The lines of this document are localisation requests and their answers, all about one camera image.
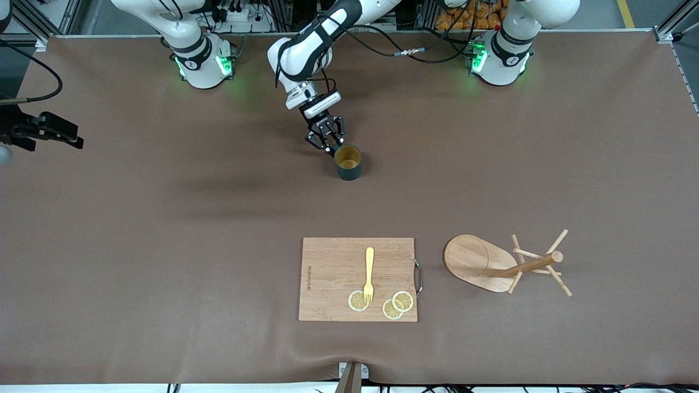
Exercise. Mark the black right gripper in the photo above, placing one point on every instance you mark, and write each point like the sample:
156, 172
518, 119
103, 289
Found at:
16, 129

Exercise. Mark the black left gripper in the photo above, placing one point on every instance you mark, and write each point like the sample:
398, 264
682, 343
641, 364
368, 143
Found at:
324, 129

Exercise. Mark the teal cup yellow inside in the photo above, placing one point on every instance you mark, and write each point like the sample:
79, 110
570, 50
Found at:
349, 172

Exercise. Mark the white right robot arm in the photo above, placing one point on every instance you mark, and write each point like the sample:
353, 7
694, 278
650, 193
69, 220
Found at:
202, 65

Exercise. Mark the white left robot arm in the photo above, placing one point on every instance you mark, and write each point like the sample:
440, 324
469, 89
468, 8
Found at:
300, 54

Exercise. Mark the wooden mug tree rack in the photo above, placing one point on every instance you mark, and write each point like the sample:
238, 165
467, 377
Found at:
475, 267

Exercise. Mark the yellow plastic fork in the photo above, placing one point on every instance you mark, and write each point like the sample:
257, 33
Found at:
369, 262

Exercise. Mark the white power strip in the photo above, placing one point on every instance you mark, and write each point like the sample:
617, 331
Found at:
240, 16

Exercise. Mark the brown table cover mat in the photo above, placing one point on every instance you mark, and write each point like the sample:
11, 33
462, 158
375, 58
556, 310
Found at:
164, 245

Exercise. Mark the lemon slice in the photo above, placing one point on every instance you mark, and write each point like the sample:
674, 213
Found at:
389, 312
355, 301
404, 301

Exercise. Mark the bag of orange buns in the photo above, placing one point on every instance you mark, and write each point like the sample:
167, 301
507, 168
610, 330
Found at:
456, 19

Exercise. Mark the aluminium frame profile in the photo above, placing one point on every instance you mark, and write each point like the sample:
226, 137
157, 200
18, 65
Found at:
671, 24
33, 16

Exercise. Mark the aluminium camera mount pole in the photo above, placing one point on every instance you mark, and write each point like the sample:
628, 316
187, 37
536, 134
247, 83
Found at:
349, 382

